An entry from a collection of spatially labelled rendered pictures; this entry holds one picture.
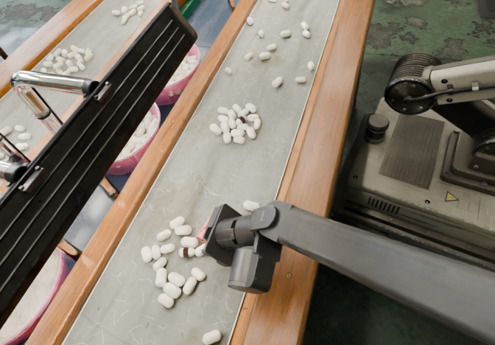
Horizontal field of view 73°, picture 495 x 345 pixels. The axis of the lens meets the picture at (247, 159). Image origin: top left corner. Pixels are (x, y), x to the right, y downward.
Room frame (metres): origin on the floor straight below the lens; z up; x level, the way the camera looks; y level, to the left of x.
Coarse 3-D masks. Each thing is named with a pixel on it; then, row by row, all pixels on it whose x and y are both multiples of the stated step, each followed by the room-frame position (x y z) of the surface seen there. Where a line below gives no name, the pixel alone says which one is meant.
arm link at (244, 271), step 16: (272, 208) 0.24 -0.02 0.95; (256, 224) 0.23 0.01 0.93; (272, 224) 0.22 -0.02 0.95; (256, 240) 0.22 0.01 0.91; (272, 240) 0.22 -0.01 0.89; (240, 256) 0.21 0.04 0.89; (256, 256) 0.20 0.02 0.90; (272, 256) 0.20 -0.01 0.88; (240, 272) 0.18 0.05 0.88; (256, 272) 0.17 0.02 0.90; (272, 272) 0.18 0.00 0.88; (240, 288) 0.17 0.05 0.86; (256, 288) 0.16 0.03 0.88
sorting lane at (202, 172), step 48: (336, 0) 1.13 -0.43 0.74; (240, 48) 0.97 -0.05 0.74; (288, 48) 0.91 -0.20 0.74; (240, 96) 0.74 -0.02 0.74; (288, 96) 0.70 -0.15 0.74; (192, 144) 0.59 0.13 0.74; (240, 144) 0.56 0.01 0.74; (288, 144) 0.53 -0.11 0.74; (192, 192) 0.44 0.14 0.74; (240, 192) 0.42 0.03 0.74; (144, 240) 0.35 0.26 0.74; (96, 288) 0.26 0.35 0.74; (144, 288) 0.24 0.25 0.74; (96, 336) 0.17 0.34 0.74; (144, 336) 0.16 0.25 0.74; (192, 336) 0.14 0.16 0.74
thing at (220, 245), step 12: (228, 216) 0.32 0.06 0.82; (240, 216) 0.29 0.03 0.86; (216, 228) 0.29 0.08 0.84; (228, 228) 0.27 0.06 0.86; (216, 240) 0.27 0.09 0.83; (228, 240) 0.26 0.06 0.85; (204, 252) 0.25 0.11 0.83; (216, 252) 0.25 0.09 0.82; (228, 252) 0.25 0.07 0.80; (228, 264) 0.23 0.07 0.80
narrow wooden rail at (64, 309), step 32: (256, 0) 1.23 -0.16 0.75; (224, 32) 1.04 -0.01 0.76; (192, 96) 0.75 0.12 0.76; (160, 128) 0.65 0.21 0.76; (160, 160) 0.54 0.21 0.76; (128, 192) 0.46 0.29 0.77; (128, 224) 0.39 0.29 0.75; (96, 256) 0.32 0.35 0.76; (64, 288) 0.27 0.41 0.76; (64, 320) 0.21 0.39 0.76
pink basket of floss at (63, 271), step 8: (64, 264) 0.33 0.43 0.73; (64, 272) 0.32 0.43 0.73; (56, 280) 0.29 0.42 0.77; (64, 280) 0.30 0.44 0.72; (56, 288) 0.27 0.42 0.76; (48, 296) 0.26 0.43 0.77; (48, 304) 0.25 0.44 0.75; (40, 312) 0.23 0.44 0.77; (32, 320) 0.22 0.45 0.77; (24, 328) 0.21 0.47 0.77; (32, 328) 0.21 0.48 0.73; (16, 336) 0.20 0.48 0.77; (24, 336) 0.21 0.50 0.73; (0, 344) 0.19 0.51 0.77; (8, 344) 0.19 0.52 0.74
